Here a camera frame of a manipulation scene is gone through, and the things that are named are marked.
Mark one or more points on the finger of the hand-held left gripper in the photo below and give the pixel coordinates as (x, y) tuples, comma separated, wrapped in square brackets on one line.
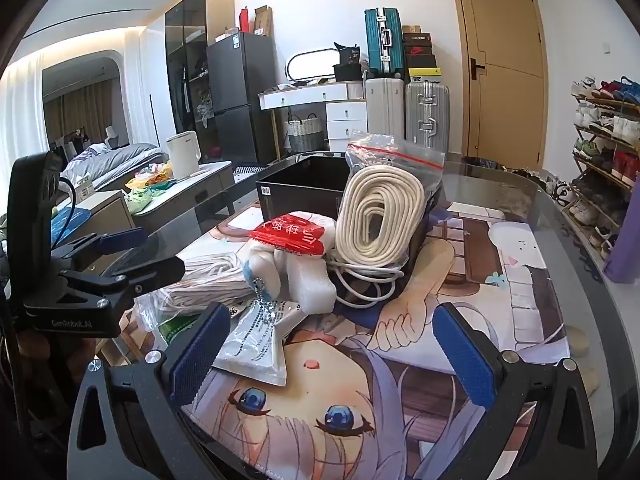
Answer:
[(150, 271), (120, 240)]

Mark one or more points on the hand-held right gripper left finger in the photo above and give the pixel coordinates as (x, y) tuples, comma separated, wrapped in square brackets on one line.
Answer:
[(197, 355)]

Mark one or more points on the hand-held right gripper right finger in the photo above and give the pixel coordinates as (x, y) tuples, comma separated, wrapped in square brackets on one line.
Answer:
[(467, 355)]

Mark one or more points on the green packet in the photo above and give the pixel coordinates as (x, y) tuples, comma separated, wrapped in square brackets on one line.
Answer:
[(175, 330)]

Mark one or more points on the white foam block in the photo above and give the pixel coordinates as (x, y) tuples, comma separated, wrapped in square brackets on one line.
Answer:
[(310, 285)]

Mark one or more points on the red and white packet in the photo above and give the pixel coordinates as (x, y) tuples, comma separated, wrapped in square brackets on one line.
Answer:
[(290, 235)]

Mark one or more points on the black cardboard box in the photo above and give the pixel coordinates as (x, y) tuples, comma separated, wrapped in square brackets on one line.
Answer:
[(300, 200)]

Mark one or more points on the wooden side cabinet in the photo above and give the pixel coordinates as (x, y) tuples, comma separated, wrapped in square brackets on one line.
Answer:
[(105, 220)]

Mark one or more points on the white foil packet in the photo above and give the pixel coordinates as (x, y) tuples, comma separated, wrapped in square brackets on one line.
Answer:
[(250, 345)]

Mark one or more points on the pile of colourful clothes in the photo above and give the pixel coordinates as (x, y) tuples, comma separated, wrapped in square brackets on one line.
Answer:
[(147, 185)]

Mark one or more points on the anime printed table mat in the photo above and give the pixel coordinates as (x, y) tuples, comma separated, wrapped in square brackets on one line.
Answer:
[(400, 320)]

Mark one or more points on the bed with grey bedding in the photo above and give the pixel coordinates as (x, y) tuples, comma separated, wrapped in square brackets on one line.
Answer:
[(120, 157)]

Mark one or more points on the marble top cabinet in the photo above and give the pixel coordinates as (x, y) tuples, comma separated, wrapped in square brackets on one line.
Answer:
[(200, 190)]

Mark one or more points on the white electric kettle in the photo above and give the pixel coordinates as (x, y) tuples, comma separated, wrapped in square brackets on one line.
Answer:
[(182, 155)]

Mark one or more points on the beige slipper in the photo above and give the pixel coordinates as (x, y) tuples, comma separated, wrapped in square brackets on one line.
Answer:
[(591, 380), (580, 342)]

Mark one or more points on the white curtain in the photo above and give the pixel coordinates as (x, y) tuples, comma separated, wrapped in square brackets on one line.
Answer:
[(20, 110)]

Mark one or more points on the black and white patterned rug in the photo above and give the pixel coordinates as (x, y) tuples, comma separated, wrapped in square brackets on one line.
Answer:
[(247, 170)]

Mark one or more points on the scattered shoes by door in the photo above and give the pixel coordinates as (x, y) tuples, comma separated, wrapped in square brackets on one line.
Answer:
[(545, 182)]

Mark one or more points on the purple bag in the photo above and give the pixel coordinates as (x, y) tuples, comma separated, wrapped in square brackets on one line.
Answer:
[(625, 245)]

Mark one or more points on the black trash bag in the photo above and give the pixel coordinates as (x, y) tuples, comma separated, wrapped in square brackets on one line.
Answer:
[(482, 162)]

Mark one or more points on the dark grey refrigerator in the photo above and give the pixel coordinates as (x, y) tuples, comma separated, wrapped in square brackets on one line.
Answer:
[(240, 85)]

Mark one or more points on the woven basket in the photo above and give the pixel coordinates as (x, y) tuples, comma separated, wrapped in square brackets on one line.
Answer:
[(304, 135)]

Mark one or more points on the dark glass wardrobe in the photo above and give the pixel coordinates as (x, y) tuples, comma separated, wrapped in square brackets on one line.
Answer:
[(195, 20)]

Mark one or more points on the wooden shoe rack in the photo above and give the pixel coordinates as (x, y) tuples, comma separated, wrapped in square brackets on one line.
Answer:
[(600, 160)]

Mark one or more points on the silver suitcase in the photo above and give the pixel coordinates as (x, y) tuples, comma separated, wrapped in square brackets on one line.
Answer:
[(427, 115)]

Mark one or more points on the white vanity desk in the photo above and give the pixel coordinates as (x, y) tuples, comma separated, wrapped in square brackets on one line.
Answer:
[(345, 115)]

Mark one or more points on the white suitcase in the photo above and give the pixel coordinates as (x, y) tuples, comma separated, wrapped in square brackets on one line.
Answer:
[(385, 110)]

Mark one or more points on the oval mirror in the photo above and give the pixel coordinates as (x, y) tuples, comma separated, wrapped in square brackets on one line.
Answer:
[(315, 65)]

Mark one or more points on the shoe rack with shoes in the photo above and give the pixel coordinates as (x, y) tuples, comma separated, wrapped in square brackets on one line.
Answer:
[(607, 125)]

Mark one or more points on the wooden door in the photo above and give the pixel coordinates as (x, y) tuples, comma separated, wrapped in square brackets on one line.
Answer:
[(500, 85)]

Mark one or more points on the black tote bag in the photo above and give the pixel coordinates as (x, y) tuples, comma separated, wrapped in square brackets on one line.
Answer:
[(347, 62)]

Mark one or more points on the plain black shoe box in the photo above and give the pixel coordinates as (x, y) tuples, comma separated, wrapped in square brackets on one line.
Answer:
[(420, 61)]

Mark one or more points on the red and black shoe box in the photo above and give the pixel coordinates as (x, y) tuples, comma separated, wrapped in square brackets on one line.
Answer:
[(417, 50)]

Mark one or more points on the teal suitcase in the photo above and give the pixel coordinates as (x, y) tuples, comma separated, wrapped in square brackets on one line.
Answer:
[(382, 42)]

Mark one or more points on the brown cardboard box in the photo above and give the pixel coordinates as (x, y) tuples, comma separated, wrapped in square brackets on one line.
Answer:
[(412, 29)]

